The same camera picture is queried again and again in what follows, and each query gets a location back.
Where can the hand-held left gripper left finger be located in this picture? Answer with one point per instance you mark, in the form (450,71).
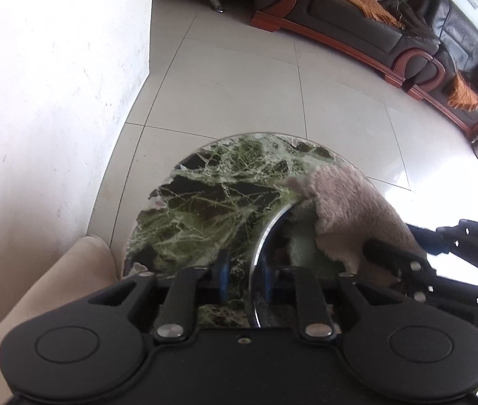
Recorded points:
(223,278)

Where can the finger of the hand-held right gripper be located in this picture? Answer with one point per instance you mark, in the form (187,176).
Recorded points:
(390,257)
(475,238)

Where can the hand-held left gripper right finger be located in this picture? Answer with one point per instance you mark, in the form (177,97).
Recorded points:
(267,280)

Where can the stainless steel bowl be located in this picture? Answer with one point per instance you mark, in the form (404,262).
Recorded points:
(264,240)

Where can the pink and green towel cloth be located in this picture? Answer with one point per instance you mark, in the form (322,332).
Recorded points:
(357,211)

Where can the round green marble table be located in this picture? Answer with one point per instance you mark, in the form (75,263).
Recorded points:
(213,194)

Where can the person's left leg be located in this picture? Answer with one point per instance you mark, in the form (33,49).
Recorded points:
(45,295)

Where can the black leather sofa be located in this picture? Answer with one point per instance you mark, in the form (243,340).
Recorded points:
(462,38)
(348,21)

